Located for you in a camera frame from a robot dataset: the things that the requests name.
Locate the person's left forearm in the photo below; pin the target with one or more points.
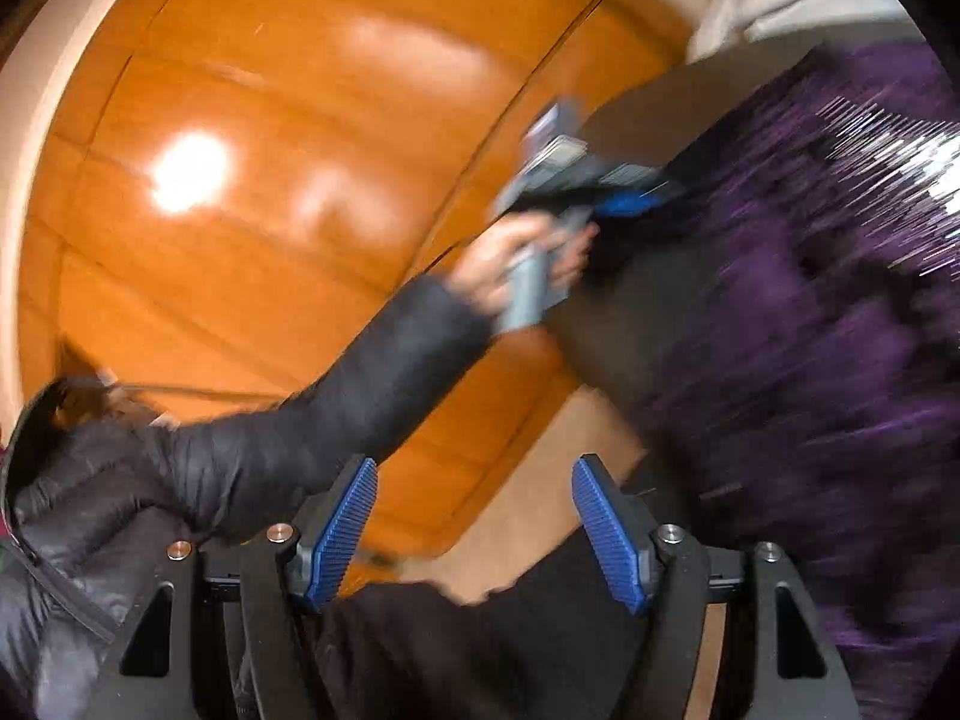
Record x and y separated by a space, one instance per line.
337 405

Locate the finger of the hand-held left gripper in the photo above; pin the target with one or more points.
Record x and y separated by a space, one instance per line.
626 202

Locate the person's black pants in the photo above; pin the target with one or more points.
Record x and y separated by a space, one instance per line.
487 652

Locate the person's black puffy jacket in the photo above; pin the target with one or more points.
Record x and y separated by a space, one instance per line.
67 540

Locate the purple garment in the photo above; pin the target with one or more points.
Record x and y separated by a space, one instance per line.
787 360

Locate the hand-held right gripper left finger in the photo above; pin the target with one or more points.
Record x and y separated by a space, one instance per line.
341 532

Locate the person's left hand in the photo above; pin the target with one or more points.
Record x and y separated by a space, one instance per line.
487 262

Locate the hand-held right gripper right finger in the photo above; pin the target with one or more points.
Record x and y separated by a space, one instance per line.
611 540

